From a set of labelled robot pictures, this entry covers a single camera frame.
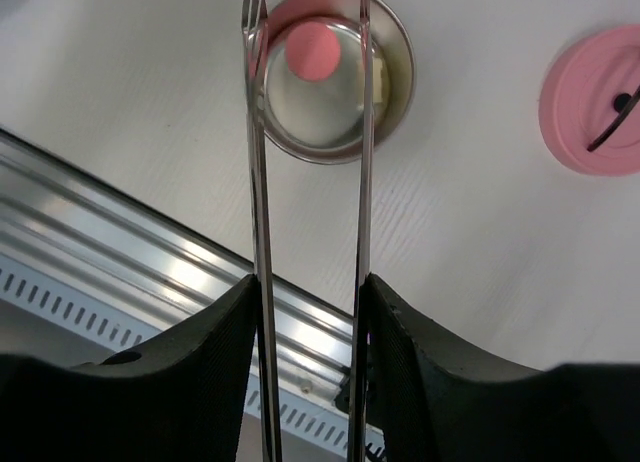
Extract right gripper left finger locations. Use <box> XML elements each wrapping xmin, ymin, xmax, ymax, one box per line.
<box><xmin>1</xmin><ymin>276</ymin><xmax>258</xmax><ymax>461</ymax></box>

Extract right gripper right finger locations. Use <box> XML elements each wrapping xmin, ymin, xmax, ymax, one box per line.
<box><xmin>366</xmin><ymin>275</ymin><xmax>639</xmax><ymax>461</ymax></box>

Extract pale cheese block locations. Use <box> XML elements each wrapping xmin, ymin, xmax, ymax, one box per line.
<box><xmin>372</xmin><ymin>57</ymin><xmax>390</xmax><ymax>109</ymax></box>

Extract pink round cookie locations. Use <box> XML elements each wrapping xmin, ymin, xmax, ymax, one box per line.
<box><xmin>285</xmin><ymin>21</ymin><xmax>341</xmax><ymax>82</ymax></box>

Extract metal tongs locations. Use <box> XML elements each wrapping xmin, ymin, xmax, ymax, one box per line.
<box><xmin>241</xmin><ymin>0</ymin><xmax>374</xmax><ymax>461</ymax></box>

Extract pink lunch box lid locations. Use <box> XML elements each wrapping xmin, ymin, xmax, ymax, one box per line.
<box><xmin>538</xmin><ymin>24</ymin><xmax>639</xmax><ymax>176</ymax></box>

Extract steel lunch box bowl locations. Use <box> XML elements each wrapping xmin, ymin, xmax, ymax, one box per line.
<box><xmin>263</xmin><ymin>0</ymin><xmax>415</xmax><ymax>165</ymax></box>

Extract slotted cable duct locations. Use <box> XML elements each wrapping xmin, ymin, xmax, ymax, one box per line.
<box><xmin>0</xmin><ymin>251</ymin><xmax>386</xmax><ymax>462</ymax></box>

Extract aluminium rail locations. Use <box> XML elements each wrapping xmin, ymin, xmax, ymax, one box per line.
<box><xmin>1</xmin><ymin>133</ymin><xmax>351</xmax><ymax>405</ymax></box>

